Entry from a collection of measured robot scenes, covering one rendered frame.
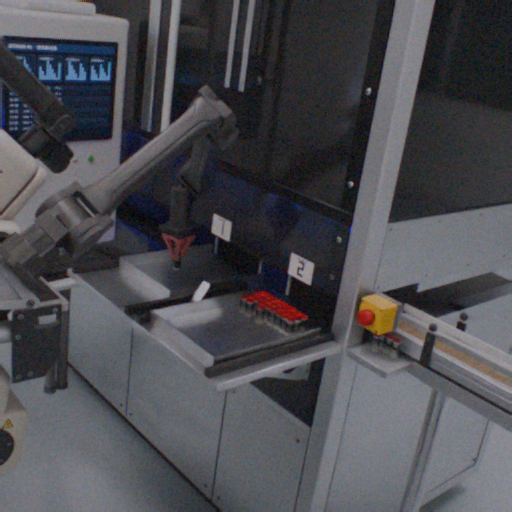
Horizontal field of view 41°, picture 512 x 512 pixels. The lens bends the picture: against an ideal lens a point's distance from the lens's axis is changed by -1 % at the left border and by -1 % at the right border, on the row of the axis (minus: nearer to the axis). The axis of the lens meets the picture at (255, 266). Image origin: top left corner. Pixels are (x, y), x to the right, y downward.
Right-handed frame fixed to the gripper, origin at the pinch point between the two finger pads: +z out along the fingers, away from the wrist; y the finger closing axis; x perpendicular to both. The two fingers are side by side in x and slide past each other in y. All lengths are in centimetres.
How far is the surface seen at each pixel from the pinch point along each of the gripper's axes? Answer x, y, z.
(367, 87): -43, 10, -53
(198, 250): 11.5, 25.3, 8.5
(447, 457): -70, 73, 73
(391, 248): -54, 16, -15
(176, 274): 5.5, 7.5, 9.7
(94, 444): 46, 18, 98
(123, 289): 8.0, -12.0, 9.4
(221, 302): -16.7, -0.4, 8.1
